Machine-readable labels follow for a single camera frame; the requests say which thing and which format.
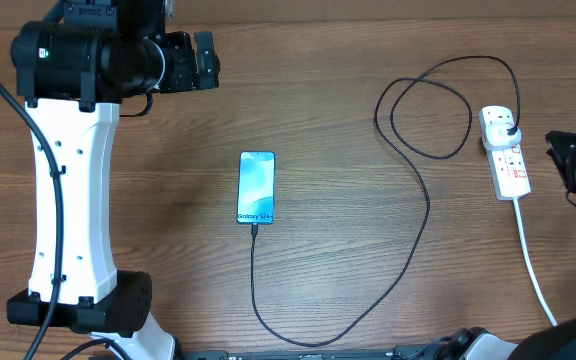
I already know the blue Galaxy smartphone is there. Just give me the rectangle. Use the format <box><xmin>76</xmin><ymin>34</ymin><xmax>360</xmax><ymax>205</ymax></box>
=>
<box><xmin>236</xmin><ymin>151</ymin><xmax>276</xmax><ymax>224</ymax></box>

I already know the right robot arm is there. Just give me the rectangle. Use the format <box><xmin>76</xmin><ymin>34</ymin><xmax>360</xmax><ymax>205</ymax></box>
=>
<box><xmin>427</xmin><ymin>131</ymin><xmax>576</xmax><ymax>360</ymax></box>

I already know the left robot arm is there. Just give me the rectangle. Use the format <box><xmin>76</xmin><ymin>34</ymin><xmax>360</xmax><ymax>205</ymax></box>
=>
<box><xmin>6</xmin><ymin>0</ymin><xmax>220</xmax><ymax>359</ymax></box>

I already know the white charger plug adapter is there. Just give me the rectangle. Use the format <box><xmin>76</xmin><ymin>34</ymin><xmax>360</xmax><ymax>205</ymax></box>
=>
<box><xmin>482</xmin><ymin>124</ymin><xmax>522</xmax><ymax>151</ymax></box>

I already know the white power strip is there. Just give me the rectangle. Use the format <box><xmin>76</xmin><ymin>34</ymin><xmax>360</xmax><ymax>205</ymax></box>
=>
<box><xmin>479</xmin><ymin>105</ymin><xmax>531</xmax><ymax>201</ymax></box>

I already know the white power strip cord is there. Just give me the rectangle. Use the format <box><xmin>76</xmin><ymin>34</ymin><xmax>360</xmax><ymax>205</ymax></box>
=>
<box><xmin>511</xmin><ymin>197</ymin><xmax>559</xmax><ymax>327</ymax></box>

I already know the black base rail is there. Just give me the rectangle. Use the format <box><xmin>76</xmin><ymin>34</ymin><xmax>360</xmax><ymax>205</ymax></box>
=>
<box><xmin>181</xmin><ymin>343</ymin><xmax>442</xmax><ymax>360</ymax></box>

